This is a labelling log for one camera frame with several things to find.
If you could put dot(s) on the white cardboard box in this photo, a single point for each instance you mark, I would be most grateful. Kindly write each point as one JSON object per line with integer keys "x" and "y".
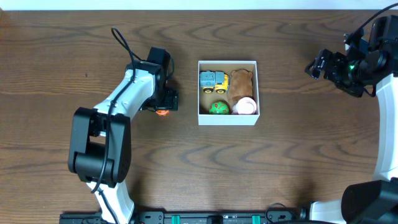
{"x": 206, "y": 100}

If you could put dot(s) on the brown plush bear toy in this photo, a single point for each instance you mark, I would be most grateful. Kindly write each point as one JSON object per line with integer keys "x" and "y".
{"x": 240, "y": 86}

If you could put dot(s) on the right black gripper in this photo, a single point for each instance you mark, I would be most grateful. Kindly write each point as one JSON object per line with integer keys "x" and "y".
{"x": 337, "y": 60}

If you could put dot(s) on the green number ball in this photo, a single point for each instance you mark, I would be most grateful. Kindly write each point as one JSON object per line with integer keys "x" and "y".
{"x": 219, "y": 107}

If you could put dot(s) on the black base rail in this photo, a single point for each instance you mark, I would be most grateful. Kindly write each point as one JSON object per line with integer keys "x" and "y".
{"x": 274, "y": 215}

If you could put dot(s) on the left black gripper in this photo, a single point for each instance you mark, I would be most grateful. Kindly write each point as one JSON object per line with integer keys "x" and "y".
{"x": 169, "y": 101}

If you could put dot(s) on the orange mesh ball toy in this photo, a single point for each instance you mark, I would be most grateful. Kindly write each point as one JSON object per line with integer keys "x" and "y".
{"x": 162, "y": 112}

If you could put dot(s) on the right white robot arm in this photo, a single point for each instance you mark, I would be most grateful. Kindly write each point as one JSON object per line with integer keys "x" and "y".
{"x": 358, "y": 154}

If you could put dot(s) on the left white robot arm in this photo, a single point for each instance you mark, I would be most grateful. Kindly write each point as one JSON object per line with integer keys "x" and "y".
{"x": 100, "y": 144}

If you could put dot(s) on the yellow grey toy truck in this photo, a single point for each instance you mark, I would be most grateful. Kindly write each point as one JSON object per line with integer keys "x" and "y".
{"x": 210, "y": 81}

